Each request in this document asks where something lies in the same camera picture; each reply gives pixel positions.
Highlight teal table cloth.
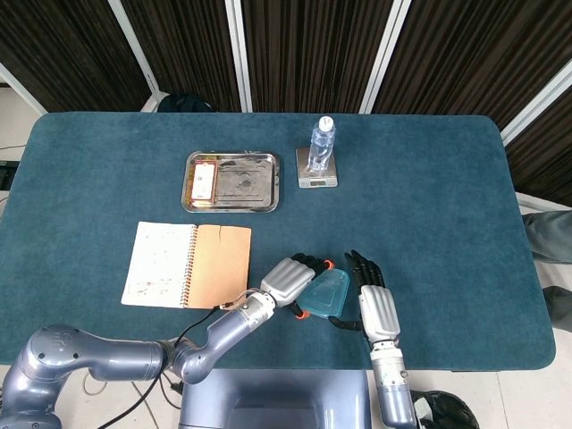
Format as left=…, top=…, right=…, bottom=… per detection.
left=0, top=111, right=558, bottom=372

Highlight stainless steel tray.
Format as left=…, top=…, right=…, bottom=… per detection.
left=181, top=150, right=282, bottom=215

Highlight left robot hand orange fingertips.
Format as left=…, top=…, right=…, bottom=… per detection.
left=260, top=253, right=335, bottom=319

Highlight clear water bottle white cap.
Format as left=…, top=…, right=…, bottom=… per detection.
left=308, top=115, right=337, bottom=174

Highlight red and white card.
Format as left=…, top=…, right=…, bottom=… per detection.
left=191, top=160, right=218, bottom=202

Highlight silver kitchen scale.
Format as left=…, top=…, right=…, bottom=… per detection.
left=295, top=147, right=339, bottom=189

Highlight grey trouser leg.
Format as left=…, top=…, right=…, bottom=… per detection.
left=521, top=210, right=572, bottom=265
left=543, top=285, right=572, bottom=330

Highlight blue plastic container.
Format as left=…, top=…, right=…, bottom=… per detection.
left=298, top=269, right=351, bottom=319

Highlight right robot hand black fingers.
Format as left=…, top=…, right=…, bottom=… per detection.
left=329, top=249, right=402, bottom=352

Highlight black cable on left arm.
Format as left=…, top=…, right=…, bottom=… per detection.
left=91, top=290, right=265, bottom=429

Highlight open spiral notebook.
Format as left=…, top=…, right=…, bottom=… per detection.
left=121, top=221, right=253, bottom=312

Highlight black trash bin with bag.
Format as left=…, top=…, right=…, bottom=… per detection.
left=410, top=390, right=480, bottom=429

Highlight white partition post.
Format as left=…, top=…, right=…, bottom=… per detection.
left=224, top=0, right=254, bottom=113
left=359, top=0, right=412, bottom=114
left=0, top=62, right=48, bottom=115
left=106, top=0, right=167, bottom=113
left=500, top=57, right=572, bottom=147

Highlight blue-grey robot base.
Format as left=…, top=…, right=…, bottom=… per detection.
left=178, top=368, right=381, bottom=429

